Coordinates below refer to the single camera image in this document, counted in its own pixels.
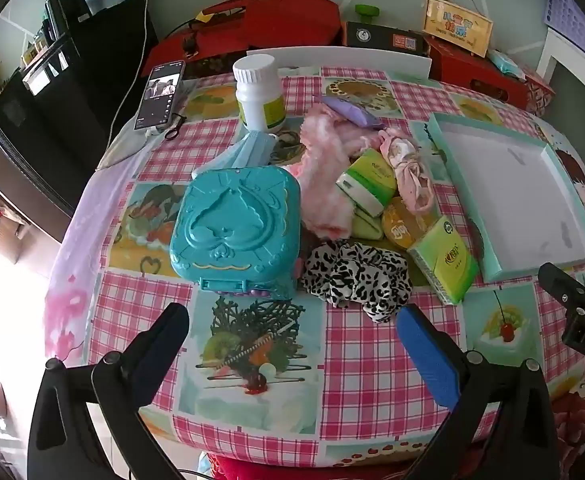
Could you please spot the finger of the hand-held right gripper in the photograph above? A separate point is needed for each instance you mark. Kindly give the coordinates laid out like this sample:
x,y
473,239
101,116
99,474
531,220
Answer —
x,y
562,287

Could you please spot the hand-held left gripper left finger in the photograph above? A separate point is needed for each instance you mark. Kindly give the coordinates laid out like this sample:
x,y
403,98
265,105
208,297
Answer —
x,y
170,330

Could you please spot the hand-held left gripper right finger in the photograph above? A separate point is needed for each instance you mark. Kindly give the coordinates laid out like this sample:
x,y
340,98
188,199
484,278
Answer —
x,y
430,355

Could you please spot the teal white tray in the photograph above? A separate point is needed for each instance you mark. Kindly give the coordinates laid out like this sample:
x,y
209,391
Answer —
x,y
512,190

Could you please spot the leopard print scrunchie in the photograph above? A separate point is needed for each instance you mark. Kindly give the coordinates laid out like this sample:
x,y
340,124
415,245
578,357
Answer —
x,y
352,275

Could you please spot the teal plastic jewelry box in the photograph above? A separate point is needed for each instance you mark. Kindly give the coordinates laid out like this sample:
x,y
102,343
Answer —
x,y
232,230

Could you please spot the yellow round foil container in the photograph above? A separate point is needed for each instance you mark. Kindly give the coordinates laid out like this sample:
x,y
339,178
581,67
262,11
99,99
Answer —
x,y
400,225

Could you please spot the light green cloth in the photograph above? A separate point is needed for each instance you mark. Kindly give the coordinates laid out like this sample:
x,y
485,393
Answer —
x,y
367,225

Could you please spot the pink printed baby socks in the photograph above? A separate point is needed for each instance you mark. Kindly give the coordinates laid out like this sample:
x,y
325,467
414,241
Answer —
x,y
412,175

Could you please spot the green white tissue pack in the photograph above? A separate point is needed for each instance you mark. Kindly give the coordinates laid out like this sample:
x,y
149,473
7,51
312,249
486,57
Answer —
x,y
367,180

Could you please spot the blue face mask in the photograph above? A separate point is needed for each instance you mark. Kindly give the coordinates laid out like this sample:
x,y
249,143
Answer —
x,y
242,152

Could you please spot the pink fluffy cloth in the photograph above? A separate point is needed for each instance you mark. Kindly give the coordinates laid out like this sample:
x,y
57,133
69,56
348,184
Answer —
x,y
322,185

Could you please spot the purple wipes packet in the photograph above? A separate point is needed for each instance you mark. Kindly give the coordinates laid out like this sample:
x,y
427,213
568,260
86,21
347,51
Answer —
x,y
350,110

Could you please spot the pink checked printed tablecloth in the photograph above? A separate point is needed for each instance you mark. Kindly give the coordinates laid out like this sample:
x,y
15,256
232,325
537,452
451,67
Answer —
x,y
372,390

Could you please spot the lilac floral cloth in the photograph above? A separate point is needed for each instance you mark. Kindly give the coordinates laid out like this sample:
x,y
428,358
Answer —
x,y
80,260

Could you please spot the red cloth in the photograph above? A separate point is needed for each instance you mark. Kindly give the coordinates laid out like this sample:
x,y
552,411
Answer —
x,y
312,470

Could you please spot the white round pad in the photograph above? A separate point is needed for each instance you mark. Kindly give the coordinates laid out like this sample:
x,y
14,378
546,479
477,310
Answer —
x,y
122,150

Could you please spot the light blue wipes packet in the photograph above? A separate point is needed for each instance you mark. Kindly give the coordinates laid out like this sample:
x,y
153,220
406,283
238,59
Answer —
x,y
507,65

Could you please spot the red carton box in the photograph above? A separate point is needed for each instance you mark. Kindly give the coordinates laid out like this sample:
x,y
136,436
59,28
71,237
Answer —
x,y
467,77

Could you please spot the black cabinet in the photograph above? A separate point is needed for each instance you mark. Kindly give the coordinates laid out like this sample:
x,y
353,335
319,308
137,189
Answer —
x,y
62,125

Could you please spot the black smartphone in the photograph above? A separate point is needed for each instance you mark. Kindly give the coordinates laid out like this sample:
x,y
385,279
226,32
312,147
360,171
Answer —
x,y
161,95

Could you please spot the white pill bottle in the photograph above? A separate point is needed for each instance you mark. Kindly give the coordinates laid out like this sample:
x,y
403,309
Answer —
x,y
260,100

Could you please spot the flat red box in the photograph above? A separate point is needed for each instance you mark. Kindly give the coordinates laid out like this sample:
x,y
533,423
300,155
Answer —
x,y
172,55

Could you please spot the black power adapter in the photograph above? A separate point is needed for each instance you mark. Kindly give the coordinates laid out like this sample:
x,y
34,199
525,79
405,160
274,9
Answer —
x,y
190,44

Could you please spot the black box with orange label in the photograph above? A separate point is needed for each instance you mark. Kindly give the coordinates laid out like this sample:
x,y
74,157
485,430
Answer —
x,y
382,37

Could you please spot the white plastic board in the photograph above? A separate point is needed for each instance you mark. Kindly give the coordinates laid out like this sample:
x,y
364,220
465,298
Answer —
x,y
337,60

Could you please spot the yellow tag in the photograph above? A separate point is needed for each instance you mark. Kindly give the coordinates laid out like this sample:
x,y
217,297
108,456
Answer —
x,y
203,16

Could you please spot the green dumbbell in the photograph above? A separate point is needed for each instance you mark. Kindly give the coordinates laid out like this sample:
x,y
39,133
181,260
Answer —
x,y
367,12

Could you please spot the white door frame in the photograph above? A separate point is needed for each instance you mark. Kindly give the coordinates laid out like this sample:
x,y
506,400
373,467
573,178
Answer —
x,y
557,50

